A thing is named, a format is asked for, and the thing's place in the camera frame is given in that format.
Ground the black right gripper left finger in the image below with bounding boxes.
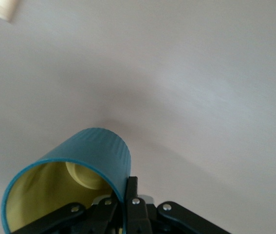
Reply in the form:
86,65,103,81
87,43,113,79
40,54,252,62
13,194,119,234

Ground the teal cup yellow inside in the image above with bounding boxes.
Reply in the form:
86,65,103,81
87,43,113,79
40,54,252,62
1,127,131,234

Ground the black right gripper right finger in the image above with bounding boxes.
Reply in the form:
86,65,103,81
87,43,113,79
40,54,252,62
124,176,231,234

